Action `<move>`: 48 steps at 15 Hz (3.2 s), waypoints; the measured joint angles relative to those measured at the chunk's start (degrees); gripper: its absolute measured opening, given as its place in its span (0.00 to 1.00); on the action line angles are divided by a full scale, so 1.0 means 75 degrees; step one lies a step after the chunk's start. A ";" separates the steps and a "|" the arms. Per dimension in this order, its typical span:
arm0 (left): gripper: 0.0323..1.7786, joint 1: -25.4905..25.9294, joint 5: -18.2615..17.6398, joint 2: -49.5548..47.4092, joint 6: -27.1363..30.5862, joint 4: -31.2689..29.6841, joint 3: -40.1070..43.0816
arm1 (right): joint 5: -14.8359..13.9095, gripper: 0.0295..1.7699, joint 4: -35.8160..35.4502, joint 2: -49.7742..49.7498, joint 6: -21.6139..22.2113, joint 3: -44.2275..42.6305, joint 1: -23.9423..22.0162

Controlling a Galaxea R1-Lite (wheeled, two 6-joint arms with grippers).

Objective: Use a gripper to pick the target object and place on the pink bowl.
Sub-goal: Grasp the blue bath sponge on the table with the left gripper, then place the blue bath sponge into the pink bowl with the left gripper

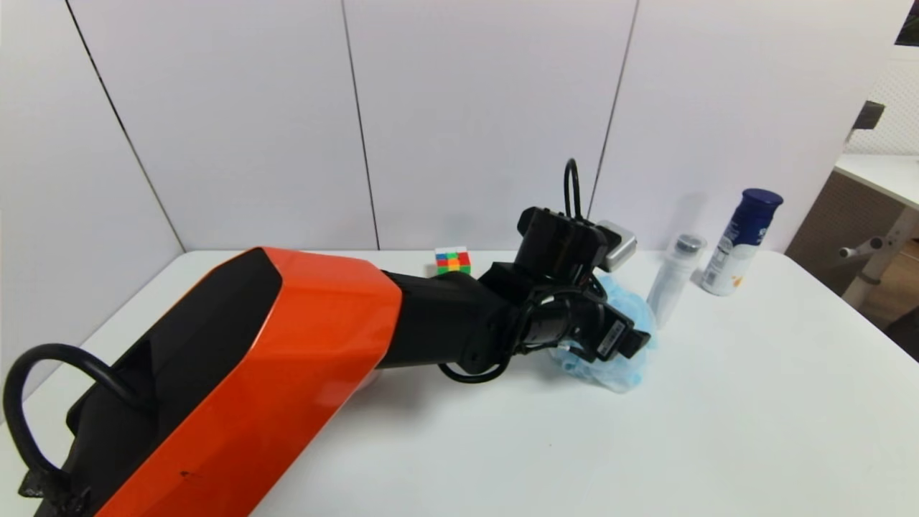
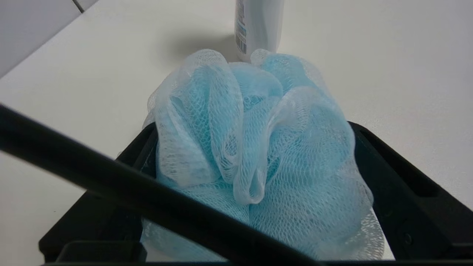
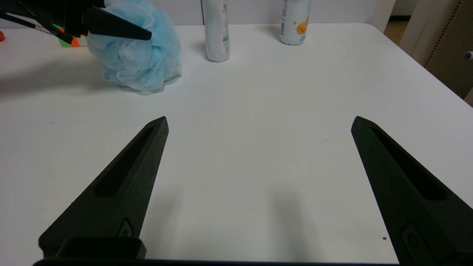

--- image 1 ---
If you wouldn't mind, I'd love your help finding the light blue bath loofah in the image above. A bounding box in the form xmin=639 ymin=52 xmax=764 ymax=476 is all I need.
xmin=549 ymin=273 xmax=658 ymax=393

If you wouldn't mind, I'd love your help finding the multicoloured puzzle cube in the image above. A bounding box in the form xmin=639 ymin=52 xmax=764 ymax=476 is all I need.
xmin=434 ymin=247 xmax=472 ymax=276

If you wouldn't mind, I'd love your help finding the white tube with silver cap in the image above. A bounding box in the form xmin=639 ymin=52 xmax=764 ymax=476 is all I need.
xmin=646 ymin=233 xmax=708 ymax=330

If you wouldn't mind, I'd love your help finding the white bottle with blue cap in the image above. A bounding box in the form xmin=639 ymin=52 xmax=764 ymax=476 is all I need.
xmin=700 ymin=188 xmax=784 ymax=297

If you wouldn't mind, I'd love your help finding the brown perforated side panel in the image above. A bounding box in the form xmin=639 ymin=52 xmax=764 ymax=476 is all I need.
xmin=784 ymin=171 xmax=898 ymax=297

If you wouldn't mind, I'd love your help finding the white background desk top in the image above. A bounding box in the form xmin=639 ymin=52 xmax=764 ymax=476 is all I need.
xmin=833 ymin=154 xmax=919 ymax=212

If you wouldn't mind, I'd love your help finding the white desk leg with crank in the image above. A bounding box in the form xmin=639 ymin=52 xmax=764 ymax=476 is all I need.
xmin=837 ymin=208 xmax=919 ymax=309

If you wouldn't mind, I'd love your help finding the small black mounted box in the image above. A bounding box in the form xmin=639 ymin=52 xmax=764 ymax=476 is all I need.
xmin=852 ymin=101 xmax=885 ymax=131

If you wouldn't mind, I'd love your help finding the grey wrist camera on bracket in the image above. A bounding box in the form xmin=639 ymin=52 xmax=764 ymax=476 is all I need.
xmin=514 ymin=207 xmax=638 ymax=284

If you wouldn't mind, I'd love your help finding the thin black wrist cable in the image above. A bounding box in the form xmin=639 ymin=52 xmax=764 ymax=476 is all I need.
xmin=437 ymin=305 xmax=546 ymax=385

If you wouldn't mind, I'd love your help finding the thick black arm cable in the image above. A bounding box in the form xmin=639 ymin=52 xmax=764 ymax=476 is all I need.
xmin=3 ymin=343 xmax=148 ymax=498

